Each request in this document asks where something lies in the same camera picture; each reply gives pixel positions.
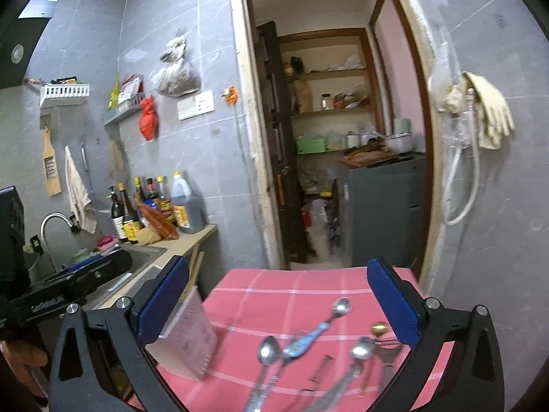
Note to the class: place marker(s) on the grey cabinet appliance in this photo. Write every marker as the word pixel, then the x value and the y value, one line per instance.
pixel 381 210

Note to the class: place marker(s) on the cream rubber gloves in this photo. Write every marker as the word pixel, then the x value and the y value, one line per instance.
pixel 492 117

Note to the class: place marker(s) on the person left hand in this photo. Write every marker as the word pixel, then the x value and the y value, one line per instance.
pixel 20 357

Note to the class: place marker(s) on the gold spoon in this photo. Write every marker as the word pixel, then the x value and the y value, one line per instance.
pixel 378 329

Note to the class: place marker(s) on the grey wall spice shelf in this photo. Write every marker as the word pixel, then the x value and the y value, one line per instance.
pixel 123 110

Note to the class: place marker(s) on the hanging bag of dried goods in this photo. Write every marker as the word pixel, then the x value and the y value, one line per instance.
pixel 177 78

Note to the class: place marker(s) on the metal pot on cabinet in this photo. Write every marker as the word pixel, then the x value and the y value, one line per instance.
pixel 400 143

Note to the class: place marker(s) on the black range hood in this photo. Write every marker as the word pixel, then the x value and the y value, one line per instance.
pixel 21 39

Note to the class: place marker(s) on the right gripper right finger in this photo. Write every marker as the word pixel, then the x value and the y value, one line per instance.
pixel 472 379

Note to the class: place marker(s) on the chrome faucet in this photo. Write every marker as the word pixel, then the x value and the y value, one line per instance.
pixel 50 233

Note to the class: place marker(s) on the wooden grater board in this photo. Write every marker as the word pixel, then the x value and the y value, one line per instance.
pixel 52 177

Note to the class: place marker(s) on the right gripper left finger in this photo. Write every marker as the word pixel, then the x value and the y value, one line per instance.
pixel 98 350

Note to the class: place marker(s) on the red plastic bag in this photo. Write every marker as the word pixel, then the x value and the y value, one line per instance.
pixel 148 121

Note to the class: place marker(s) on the green box on shelf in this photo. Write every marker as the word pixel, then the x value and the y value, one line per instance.
pixel 306 146

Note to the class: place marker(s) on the white wall basket shelf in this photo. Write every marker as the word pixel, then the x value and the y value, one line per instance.
pixel 56 95

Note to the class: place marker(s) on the white wall switch plate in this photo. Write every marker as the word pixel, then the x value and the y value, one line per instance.
pixel 202 103

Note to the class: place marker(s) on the steel vegetable peeler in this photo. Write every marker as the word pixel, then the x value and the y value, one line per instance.
pixel 388 351

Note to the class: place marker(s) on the yellow label sauce bottle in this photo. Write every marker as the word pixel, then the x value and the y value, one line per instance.
pixel 131 221

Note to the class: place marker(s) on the large soy sauce jug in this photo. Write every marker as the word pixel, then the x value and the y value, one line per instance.
pixel 185 205

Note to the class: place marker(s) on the pink checked tablecloth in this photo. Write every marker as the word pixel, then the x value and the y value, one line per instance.
pixel 248 305

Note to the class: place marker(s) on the dark sauce bottle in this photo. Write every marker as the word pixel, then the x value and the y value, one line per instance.
pixel 117 215

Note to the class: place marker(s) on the white perforated utensil holder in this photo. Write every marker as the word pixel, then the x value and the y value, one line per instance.
pixel 187 343

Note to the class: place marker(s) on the hanging beige towel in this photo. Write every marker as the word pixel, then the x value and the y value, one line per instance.
pixel 80 201

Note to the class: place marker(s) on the blue ceramic handled spoon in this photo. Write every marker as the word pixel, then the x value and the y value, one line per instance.
pixel 300 346

